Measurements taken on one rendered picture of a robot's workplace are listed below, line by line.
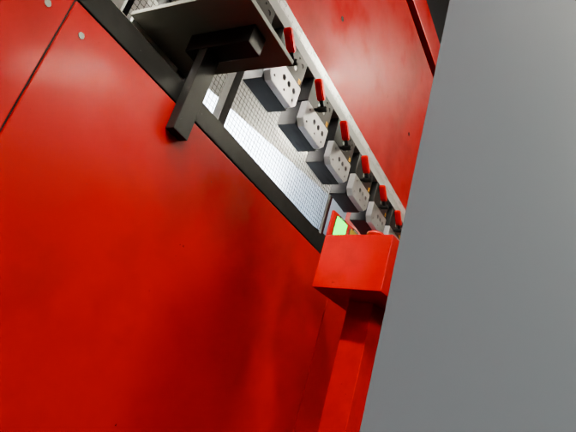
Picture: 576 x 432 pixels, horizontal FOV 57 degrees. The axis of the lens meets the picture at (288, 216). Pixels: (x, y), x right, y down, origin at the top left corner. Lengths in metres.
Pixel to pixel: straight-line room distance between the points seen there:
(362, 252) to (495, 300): 0.78
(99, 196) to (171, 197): 0.15
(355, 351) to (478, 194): 0.77
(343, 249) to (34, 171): 0.61
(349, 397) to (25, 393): 0.57
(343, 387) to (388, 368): 0.76
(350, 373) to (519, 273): 0.79
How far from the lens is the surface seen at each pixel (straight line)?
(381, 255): 1.06
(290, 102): 1.48
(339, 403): 1.09
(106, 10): 0.89
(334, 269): 1.10
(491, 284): 0.32
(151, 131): 0.92
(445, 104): 0.41
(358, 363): 1.09
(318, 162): 1.70
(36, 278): 0.79
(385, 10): 2.21
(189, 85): 0.97
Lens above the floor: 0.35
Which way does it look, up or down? 22 degrees up
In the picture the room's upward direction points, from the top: 17 degrees clockwise
